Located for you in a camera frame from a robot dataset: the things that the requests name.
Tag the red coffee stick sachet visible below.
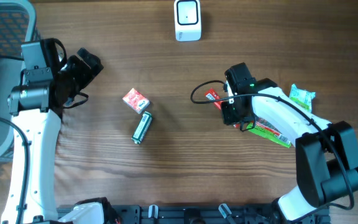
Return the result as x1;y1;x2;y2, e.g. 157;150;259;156
204;87;242;129

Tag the teal tissue pack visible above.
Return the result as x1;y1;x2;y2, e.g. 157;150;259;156
289;84;316;113

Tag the green snack bag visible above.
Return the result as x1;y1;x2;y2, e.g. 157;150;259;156
247;118;291;148

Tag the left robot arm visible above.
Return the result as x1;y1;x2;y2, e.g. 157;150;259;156
1;38;104;223

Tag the white barcode scanner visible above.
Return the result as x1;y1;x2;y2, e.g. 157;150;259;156
173;0;201;42

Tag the red tissue pack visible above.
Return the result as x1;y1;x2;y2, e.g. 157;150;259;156
122;88;150;114

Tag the black left camera cable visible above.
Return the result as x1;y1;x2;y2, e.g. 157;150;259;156
0;54;31;224

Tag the green gum pack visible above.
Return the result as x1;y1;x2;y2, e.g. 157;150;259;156
132;111;152;144

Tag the grey black mesh basket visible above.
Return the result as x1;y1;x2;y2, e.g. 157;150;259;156
0;0;40;162

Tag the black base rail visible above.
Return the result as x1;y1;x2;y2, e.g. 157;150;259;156
56;197;332;224

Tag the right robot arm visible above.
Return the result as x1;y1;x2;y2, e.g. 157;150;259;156
221;63;358;222

